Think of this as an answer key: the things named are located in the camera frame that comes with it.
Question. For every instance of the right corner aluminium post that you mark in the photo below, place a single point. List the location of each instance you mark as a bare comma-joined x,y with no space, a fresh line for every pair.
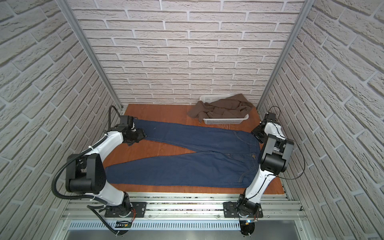
305,10

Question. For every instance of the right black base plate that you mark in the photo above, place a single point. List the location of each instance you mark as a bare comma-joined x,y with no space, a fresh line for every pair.
236,210

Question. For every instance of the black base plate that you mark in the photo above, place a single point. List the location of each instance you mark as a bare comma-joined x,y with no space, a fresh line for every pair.
121,211
236,210

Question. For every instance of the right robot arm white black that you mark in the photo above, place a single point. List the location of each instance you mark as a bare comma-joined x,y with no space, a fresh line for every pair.
274,159

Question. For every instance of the white plastic laundry basket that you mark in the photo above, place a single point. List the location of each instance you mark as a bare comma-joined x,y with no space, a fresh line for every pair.
220,121

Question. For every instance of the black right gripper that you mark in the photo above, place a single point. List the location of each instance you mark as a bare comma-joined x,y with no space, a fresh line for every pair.
255,131

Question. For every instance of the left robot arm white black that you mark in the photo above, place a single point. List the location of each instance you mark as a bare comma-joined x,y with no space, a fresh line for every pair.
87,175

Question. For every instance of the left corner aluminium post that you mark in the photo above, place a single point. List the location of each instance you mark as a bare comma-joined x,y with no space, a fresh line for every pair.
80,34

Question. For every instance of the corner aluminium post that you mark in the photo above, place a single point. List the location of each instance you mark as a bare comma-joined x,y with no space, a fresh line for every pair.
305,10
80,34

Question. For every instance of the blue denim jeans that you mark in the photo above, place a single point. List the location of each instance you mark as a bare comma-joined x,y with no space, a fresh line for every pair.
220,158

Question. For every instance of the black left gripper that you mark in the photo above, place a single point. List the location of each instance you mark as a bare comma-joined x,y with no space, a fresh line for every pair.
142,135

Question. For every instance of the brown trousers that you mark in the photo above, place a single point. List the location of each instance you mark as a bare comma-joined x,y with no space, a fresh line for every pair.
235,106

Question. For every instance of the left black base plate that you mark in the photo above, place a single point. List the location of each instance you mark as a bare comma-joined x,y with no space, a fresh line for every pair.
121,211

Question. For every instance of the aluminium mounting rail frame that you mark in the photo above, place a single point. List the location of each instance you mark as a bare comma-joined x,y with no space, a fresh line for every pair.
181,216

